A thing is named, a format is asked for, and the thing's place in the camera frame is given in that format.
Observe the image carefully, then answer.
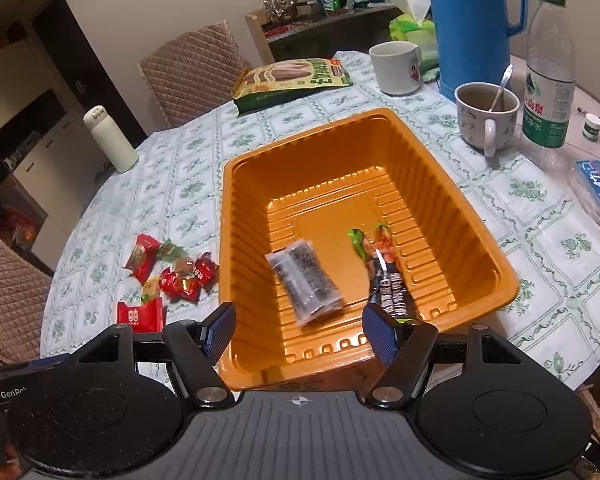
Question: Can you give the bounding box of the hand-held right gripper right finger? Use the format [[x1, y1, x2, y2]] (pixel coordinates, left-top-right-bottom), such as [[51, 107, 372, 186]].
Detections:
[[362, 304, 526, 408]]

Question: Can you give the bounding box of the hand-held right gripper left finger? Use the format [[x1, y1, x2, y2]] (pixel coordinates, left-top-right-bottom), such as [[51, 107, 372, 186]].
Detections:
[[72, 302, 237, 411]]

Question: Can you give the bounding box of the dark snack bar packet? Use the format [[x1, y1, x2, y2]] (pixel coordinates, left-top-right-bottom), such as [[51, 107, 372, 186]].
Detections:
[[372, 224, 417, 322]]

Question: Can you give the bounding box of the red candy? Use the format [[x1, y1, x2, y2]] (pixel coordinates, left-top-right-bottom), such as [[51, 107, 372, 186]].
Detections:
[[192, 252, 218, 297], [159, 267, 202, 303]]

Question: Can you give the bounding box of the clear packet of dark seeds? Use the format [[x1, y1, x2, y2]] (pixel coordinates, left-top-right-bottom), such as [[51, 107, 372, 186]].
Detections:
[[265, 240, 344, 328]]

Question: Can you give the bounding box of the orange plastic tray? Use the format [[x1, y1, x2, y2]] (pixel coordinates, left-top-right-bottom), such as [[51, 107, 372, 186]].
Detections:
[[219, 107, 521, 392]]

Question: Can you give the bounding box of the yellow wrapped candy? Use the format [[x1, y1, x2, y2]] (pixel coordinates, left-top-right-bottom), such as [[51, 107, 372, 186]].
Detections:
[[141, 276, 163, 303]]

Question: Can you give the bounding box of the red square candy packet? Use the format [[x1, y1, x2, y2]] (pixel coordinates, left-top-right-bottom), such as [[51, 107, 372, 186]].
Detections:
[[117, 297, 166, 333]]

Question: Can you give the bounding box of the green wrapped candy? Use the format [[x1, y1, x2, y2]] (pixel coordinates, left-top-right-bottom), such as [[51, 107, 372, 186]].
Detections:
[[347, 228, 371, 263]]

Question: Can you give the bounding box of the green twist-wrapped candy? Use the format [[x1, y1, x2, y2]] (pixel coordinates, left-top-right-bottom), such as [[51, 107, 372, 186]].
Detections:
[[160, 241, 188, 262]]

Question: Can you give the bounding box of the quilted beige chair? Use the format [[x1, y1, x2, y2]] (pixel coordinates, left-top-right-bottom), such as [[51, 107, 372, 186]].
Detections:
[[0, 225, 53, 363], [137, 20, 246, 131]]

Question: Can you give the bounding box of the red picture snack packet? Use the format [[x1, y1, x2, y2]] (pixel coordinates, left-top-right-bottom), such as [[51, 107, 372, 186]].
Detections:
[[124, 234, 162, 283]]

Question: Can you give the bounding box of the green floral tablecloth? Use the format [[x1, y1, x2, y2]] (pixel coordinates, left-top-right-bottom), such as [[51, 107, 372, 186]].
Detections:
[[40, 50, 600, 396]]

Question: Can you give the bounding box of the white insulated bottle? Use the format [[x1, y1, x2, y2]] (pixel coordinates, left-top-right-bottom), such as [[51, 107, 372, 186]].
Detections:
[[83, 105, 140, 174]]

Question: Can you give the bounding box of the dark and white cabinet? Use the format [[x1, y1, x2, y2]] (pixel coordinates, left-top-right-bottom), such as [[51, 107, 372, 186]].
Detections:
[[0, 0, 148, 276]]

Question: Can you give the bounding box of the patterned white mug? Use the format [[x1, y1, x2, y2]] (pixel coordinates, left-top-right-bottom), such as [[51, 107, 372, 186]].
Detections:
[[454, 81, 522, 158]]

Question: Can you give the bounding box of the sunflower seed bag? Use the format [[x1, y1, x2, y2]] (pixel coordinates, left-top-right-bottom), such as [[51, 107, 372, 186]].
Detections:
[[231, 57, 355, 113]]

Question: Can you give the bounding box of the blue clear plastic box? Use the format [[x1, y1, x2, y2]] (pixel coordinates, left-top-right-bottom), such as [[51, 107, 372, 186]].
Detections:
[[569, 159, 600, 228]]

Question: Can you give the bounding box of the plain white mug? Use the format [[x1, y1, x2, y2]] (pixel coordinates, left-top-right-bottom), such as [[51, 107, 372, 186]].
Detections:
[[369, 41, 423, 95]]

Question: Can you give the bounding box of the green cloth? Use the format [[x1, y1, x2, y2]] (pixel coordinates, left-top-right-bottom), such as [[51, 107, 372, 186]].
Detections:
[[420, 55, 441, 83]]

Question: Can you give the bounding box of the metal spoon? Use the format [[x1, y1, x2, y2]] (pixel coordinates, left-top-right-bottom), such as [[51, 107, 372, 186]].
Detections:
[[487, 65, 514, 112]]

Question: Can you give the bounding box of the wooden shelf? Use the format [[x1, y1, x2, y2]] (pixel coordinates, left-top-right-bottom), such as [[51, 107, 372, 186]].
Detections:
[[243, 2, 396, 63]]

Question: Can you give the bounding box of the clear water bottle green cap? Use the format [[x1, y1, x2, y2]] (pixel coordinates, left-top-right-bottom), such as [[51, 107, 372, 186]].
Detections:
[[521, 0, 577, 150]]

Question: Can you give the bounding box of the green tissue pack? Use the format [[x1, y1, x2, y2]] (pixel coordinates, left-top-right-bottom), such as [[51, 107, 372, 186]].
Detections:
[[386, 0, 438, 56]]

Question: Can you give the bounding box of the blue thermos flask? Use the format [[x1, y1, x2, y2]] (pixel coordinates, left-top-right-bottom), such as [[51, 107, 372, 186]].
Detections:
[[420, 0, 528, 103]]

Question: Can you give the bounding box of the glass jar orange lid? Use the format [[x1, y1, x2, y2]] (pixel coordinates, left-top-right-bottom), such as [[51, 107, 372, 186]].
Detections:
[[261, 0, 301, 23]]

